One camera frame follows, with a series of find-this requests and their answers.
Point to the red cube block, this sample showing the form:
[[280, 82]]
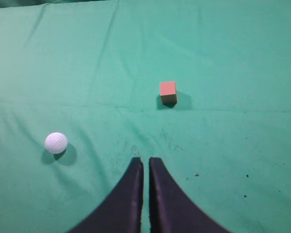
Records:
[[168, 92]]

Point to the white dimpled golf ball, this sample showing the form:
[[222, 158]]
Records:
[[56, 143]]

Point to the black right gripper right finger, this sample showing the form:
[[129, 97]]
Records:
[[170, 209]]

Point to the green table cloth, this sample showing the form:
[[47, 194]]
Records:
[[92, 71]]

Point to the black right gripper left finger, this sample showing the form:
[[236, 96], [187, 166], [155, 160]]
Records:
[[121, 211]]

